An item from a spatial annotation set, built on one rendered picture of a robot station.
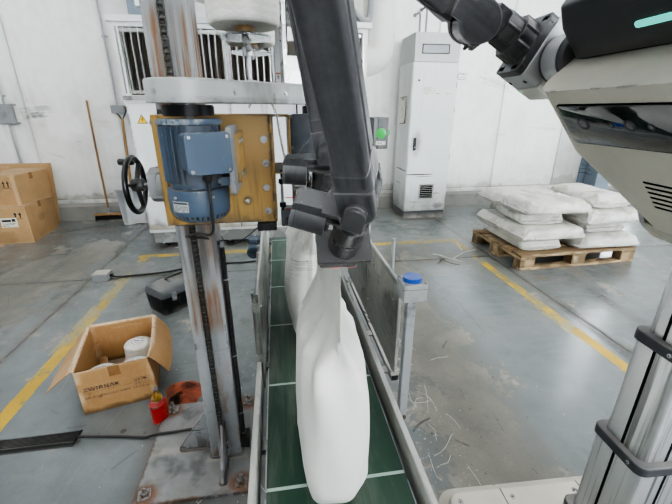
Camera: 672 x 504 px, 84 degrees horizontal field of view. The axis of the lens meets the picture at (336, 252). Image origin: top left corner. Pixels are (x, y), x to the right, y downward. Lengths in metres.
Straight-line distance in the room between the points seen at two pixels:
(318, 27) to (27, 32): 5.51
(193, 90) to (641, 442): 1.18
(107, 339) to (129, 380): 0.44
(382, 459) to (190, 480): 0.81
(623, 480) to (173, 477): 1.46
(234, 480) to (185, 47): 1.50
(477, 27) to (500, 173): 5.35
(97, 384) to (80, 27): 4.32
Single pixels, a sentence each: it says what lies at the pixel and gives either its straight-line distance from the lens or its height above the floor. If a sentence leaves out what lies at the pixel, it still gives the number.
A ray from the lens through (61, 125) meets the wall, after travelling 5.76.
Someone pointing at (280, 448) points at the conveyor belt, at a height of 0.38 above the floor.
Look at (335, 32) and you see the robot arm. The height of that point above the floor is 1.42.
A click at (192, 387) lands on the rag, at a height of 0.02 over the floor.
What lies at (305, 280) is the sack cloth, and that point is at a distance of 1.54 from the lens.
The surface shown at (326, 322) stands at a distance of 0.93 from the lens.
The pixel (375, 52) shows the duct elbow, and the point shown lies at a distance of 4.32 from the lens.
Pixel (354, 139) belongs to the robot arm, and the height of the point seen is 1.32.
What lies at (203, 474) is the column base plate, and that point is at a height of 0.02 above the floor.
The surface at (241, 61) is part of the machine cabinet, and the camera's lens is 3.98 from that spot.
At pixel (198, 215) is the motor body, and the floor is 1.11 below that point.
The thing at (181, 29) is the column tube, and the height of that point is 1.55.
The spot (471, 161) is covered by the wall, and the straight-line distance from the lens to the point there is 5.90.
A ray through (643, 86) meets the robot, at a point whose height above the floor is 1.38.
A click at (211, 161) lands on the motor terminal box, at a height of 1.24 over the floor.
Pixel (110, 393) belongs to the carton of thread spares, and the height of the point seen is 0.09.
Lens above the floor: 1.35
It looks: 21 degrees down
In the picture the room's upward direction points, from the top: straight up
